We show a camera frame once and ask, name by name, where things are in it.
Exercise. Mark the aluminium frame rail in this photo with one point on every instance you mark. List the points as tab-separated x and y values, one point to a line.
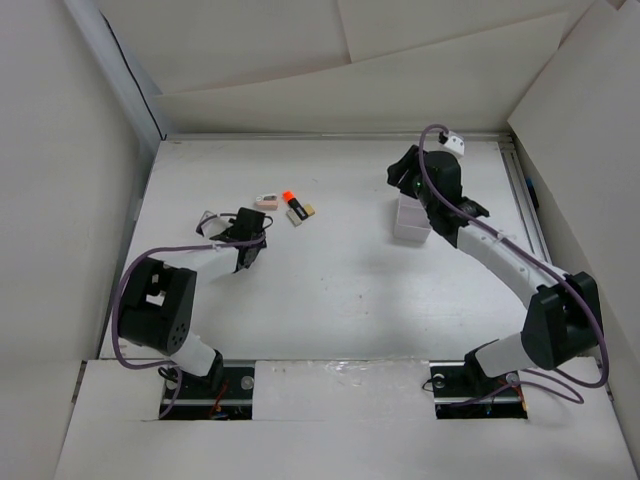
524	200

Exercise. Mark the pink white eraser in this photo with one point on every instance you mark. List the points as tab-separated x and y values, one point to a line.
267	202

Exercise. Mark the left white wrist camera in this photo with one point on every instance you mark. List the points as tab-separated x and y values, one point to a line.
205	220

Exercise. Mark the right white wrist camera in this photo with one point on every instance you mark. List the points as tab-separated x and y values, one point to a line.
452	143

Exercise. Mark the white divided paper container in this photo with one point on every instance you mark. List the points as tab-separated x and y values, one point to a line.
411	221

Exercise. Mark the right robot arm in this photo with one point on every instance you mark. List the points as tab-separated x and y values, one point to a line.
563	318

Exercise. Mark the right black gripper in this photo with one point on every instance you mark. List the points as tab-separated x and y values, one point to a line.
411	160

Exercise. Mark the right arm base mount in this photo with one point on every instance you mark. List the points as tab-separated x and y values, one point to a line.
461	391

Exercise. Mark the blue object on rail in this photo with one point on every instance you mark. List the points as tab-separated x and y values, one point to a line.
532	193

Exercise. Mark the grey dirty eraser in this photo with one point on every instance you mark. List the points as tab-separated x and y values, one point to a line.
294	218

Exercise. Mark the orange highlighter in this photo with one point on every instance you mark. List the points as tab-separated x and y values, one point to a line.
292	201

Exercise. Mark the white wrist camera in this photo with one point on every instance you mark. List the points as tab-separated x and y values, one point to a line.
452	143
205	220

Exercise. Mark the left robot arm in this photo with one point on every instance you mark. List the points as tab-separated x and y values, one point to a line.
155	297

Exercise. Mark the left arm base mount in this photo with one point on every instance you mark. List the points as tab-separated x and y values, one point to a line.
232	400

